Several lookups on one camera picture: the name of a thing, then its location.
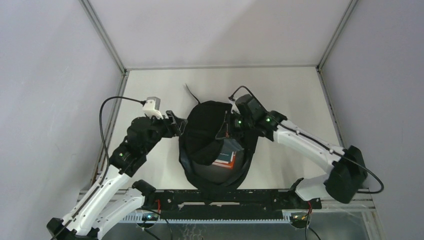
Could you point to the black student backpack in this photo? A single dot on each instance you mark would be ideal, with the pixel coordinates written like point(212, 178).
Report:
point(199, 148)

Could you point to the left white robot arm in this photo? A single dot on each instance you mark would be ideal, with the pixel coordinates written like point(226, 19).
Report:
point(94, 215)

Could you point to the teal humor book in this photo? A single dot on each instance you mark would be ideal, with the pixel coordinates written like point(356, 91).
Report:
point(229, 149)

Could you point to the aluminium cell frame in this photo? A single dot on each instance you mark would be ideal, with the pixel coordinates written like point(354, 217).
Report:
point(165, 34)

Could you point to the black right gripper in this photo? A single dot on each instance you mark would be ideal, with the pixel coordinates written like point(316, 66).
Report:
point(236, 134)

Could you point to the black front mounting rail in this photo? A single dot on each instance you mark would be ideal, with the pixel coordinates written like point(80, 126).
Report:
point(239, 204)

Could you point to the orange Good Morning book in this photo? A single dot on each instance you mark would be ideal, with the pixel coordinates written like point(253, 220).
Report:
point(225, 160)

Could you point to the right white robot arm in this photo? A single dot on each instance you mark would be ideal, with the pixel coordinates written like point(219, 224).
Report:
point(344, 168)

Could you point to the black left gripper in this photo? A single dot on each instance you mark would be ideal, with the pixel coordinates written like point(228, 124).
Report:
point(175, 126)

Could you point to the white slotted cable duct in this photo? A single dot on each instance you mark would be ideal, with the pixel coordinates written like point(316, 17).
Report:
point(139, 218)

